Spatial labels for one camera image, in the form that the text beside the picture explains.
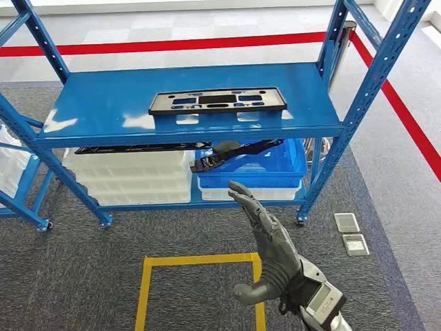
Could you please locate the blue plastic bin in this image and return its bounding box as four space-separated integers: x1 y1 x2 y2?
194 138 308 190

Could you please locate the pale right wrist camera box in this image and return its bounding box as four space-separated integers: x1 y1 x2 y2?
305 281 347 329

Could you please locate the black plastic panel part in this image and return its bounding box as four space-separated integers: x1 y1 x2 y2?
149 86 288 116

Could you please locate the metal floor outlet box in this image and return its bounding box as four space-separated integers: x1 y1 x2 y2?
341 233 369 257
333 212 361 234

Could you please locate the black ribbed plastic part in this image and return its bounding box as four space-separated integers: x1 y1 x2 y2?
190 139 285 174

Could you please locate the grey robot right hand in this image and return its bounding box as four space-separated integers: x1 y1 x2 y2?
227 180 305 307

